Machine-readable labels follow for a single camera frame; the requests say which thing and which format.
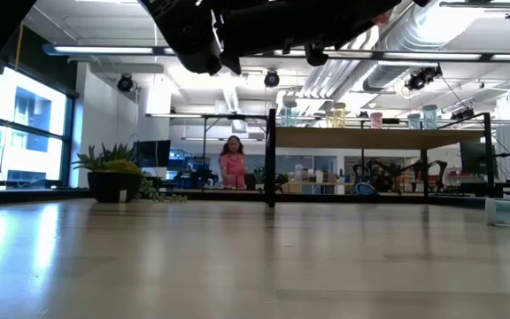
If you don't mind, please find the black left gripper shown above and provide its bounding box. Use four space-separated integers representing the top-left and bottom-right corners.
217 0 420 67

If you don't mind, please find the black round ceiling spotlight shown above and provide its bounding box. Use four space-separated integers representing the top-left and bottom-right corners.
116 74 135 93
263 69 281 89

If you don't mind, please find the black background robot station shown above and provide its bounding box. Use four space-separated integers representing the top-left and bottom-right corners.
351 158 453 194

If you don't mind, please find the blue round object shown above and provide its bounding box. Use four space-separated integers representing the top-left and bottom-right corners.
352 181 378 197

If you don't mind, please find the person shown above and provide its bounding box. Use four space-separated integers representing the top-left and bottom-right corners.
218 135 249 191

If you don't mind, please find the dark background monitor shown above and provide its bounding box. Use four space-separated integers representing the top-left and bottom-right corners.
460 140 489 176

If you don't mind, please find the black computer monitor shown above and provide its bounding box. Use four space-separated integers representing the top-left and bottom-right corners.
134 139 172 168

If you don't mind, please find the long ceiling light strip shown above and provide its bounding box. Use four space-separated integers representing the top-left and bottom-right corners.
42 43 510 62

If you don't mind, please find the potted green plant black pot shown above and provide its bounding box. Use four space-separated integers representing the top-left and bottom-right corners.
72 142 189 205

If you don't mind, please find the silver air duct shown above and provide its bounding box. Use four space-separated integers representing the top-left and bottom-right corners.
362 17 442 93

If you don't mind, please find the black ceiling camera rig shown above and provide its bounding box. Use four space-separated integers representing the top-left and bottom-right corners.
404 64 444 92

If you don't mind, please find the wooden shelf with black frame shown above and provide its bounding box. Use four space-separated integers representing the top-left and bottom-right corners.
264 108 496 209

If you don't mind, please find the black background table frame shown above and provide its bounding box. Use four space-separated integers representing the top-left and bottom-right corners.
145 113 269 178

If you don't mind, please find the yellow hanging cord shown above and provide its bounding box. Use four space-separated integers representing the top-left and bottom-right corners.
14 24 26 74

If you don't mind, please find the black aluminium rig frame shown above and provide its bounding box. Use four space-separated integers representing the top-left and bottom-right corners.
0 188 510 210

